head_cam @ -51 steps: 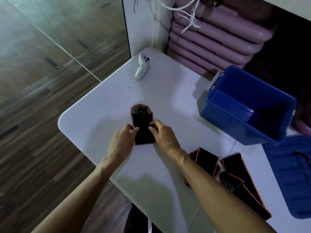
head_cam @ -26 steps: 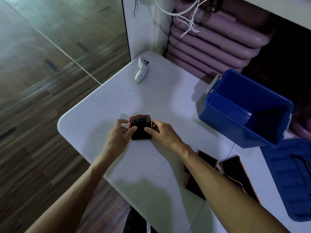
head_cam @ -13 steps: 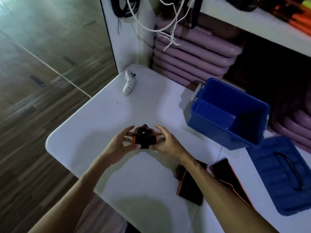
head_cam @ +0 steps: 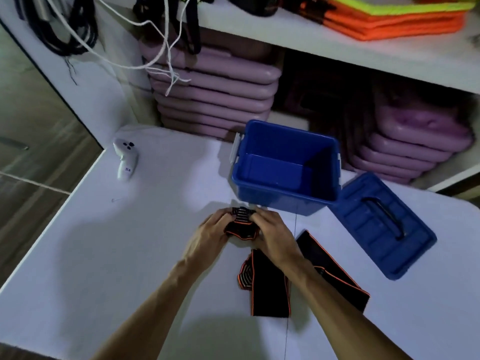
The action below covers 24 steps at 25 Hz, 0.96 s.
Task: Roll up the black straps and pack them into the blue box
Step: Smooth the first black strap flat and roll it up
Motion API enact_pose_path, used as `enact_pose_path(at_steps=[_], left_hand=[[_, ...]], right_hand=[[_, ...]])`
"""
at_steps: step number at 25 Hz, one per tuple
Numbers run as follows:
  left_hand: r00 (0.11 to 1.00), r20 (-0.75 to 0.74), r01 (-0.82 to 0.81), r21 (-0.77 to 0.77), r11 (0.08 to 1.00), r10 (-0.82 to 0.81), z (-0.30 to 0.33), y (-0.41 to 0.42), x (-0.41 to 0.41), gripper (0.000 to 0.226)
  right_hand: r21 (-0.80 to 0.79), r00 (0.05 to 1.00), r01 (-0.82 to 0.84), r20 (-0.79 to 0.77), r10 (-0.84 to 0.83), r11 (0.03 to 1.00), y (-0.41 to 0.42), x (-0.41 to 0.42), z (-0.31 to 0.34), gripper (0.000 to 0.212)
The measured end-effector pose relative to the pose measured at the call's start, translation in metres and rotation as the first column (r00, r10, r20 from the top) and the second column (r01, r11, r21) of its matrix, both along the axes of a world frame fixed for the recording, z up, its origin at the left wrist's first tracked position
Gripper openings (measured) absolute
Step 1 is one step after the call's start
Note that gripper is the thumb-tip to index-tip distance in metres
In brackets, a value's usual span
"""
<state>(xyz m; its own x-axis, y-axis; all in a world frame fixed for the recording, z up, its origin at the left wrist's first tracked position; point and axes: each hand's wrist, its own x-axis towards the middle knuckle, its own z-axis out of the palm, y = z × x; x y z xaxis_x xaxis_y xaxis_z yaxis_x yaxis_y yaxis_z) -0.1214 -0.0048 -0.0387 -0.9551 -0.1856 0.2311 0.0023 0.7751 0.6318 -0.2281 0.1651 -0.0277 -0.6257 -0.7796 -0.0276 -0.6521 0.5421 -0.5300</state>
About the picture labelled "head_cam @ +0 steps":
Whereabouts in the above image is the person's right hand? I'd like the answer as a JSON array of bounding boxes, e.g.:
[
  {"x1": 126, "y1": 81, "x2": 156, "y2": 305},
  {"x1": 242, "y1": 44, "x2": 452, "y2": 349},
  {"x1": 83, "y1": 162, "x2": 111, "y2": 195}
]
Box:
[{"x1": 250, "y1": 209, "x2": 305, "y2": 267}]

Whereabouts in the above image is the person's left hand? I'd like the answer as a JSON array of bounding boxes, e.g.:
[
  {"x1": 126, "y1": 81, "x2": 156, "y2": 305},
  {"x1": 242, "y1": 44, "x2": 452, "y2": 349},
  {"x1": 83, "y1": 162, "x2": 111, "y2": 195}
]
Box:
[{"x1": 182, "y1": 208, "x2": 236, "y2": 269}]

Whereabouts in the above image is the black orange-trimmed elastic strap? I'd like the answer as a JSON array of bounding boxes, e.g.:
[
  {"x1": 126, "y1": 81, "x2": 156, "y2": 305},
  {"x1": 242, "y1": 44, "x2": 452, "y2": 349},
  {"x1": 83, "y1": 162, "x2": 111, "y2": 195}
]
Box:
[{"x1": 224, "y1": 207, "x2": 371, "y2": 318}]

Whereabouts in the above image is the person's right forearm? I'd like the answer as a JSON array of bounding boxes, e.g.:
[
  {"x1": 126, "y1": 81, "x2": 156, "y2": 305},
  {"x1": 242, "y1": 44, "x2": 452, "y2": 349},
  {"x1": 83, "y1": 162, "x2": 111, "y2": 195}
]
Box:
[{"x1": 288, "y1": 258, "x2": 413, "y2": 360}]

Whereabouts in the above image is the person's left forearm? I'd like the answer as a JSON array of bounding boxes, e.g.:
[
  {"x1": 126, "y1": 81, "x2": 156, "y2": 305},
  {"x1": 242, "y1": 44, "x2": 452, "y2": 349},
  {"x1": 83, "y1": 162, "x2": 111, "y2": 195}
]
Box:
[{"x1": 92, "y1": 258, "x2": 211, "y2": 360}]

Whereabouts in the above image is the blue plastic storage box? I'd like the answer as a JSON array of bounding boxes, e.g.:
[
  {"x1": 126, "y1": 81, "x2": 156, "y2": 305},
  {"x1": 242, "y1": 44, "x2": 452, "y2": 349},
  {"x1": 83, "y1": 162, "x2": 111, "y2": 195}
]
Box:
[{"x1": 229, "y1": 120, "x2": 343, "y2": 216}]

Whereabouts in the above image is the white handheld controller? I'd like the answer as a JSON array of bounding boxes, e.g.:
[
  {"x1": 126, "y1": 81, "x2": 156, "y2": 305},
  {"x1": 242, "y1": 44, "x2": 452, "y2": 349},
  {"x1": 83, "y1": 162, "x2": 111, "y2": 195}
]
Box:
[{"x1": 113, "y1": 138, "x2": 139, "y2": 181}]

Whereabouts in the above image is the blue plastic box lid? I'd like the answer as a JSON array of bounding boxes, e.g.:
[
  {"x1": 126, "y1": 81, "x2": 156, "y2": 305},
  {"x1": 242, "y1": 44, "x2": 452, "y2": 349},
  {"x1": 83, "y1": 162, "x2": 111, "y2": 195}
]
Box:
[{"x1": 328, "y1": 172, "x2": 438, "y2": 281}]

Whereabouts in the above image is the stack of purple foam pads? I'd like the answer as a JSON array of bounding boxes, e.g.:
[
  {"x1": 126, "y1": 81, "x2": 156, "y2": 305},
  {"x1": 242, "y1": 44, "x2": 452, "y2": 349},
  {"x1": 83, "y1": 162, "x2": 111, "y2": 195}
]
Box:
[
  {"x1": 139, "y1": 28, "x2": 283, "y2": 141},
  {"x1": 343, "y1": 97, "x2": 475, "y2": 185}
]

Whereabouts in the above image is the white shelf unit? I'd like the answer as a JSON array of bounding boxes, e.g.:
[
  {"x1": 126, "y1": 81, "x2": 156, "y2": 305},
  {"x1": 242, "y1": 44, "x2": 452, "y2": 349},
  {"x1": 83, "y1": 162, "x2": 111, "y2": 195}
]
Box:
[{"x1": 0, "y1": 0, "x2": 480, "y2": 193}]

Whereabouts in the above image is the black object on shelf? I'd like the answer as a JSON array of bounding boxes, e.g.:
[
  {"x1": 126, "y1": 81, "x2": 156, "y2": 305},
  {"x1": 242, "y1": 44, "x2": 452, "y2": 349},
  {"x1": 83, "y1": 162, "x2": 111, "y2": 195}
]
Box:
[{"x1": 229, "y1": 0, "x2": 282, "y2": 17}]

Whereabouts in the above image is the stack of orange safety vests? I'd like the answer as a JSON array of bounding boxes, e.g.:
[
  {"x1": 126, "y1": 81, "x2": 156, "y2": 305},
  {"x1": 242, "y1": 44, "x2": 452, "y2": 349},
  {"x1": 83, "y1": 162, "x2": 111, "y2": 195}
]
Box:
[{"x1": 300, "y1": 0, "x2": 477, "y2": 42}]

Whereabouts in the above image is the white cord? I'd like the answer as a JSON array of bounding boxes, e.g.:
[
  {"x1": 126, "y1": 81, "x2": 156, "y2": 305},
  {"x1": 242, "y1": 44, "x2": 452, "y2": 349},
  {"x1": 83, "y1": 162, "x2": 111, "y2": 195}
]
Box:
[{"x1": 37, "y1": 0, "x2": 197, "y2": 97}]

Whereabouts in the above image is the black cable bundle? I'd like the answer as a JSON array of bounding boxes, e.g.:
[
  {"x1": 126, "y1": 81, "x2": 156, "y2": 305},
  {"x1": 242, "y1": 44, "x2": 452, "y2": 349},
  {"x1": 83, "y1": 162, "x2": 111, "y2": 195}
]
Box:
[{"x1": 13, "y1": 0, "x2": 99, "y2": 87}]

